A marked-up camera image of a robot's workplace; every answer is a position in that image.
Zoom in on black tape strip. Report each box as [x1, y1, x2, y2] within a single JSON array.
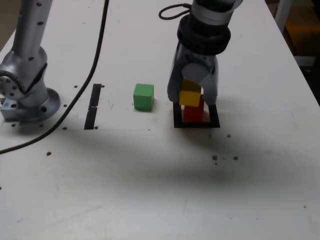
[[84, 83, 103, 131]]

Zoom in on green cube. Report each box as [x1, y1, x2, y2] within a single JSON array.
[[132, 83, 155, 112]]

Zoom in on thick black cable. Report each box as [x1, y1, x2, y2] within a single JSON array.
[[0, 0, 110, 155]]

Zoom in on yellow box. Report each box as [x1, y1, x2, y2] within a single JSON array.
[[284, 17, 320, 33]]

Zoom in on yellow cube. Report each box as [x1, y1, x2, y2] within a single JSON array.
[[179, 79, 203, 107]]

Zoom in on white metal post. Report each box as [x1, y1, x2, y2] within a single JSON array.
[[274, 0, 293, 34]]

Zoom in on thin black looped cable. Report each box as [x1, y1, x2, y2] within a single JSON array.
[[158, 2, 193, 21]]

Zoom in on red cube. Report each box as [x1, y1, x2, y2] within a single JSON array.
[[183, 96, 206, 123]]

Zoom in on black tape square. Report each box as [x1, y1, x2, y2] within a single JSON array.
[[172, 96, 221, 129]]

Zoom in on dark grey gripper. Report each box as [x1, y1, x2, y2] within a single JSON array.
[[166, 47, 220, 106]]

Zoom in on white metal beam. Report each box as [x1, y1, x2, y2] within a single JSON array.
[[294, 55, 317, 68]]

